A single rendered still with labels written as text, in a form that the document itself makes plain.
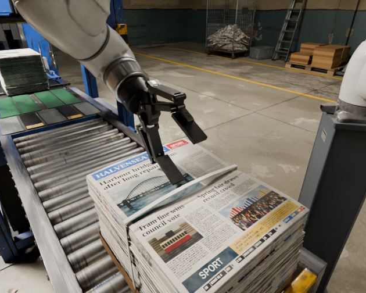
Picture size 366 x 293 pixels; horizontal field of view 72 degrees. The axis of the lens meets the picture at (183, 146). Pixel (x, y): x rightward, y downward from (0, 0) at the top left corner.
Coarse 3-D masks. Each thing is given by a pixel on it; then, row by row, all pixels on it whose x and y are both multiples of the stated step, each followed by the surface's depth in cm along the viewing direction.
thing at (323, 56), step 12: (300, 48) 649; (312, 48) 627; (324, 48) 571; (336, 48) 563; (348, 48) 587; (300, 60) 619; (312, 60) 598; (324, 60) 577; (336, 60) 575; (312, 72) 604
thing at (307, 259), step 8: (104, 112) 153; (104, 120) 146; (112, 120) 142; (120, 128) 133; (128, 128) 133; (128, 136) 125; (136, 136) 125; (304, 248) 67; (304, 256) 64; (312, 256) 64; (304, 264) 63; (312, 264) 63; (320, 264) 63; (296, 272) 65; (312, 272) 61; (320, 272) 61; (320, 280) 66; (312, 288) 63
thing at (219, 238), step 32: (224, 192) 51; (256, 192) 50; (160, 224) 43; (192, 224) 43; (224, 224) 43; (256, 224) 43; (288, 224) 43; (160, 256) 38; (192, 256) 38; (224, 256) 38; (256, 256) 38; (288, 256) 47; (160, 288) 38; (192, 288) 34; (224, 288) 35; (256, 288) 42
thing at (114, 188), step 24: (168, 144) 68; (192, 144) 68; (120, 168) 59; (144, 168) 58; (192, 168) 59; (96, 192) 53; (120, 192) 51; (144, 192) 51; (120, 240) 51; (120, 264) 58
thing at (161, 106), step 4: (144, 104) 51; (148, 104) 50; (152, 104) 49; (156, 104) 49; (160, 104) 48; (164, 104) 47; (168, 104) 46; (172, 104) 46; (184, 104) 45; (144, 108) 51; (148, 108) 50; (152, 108) 49; (156, 108) 49; (160, 108) 48; (164, 108) 46; (168, 108) 45; (172, 108) 44; (176, 108) 44; (172, 112) 44
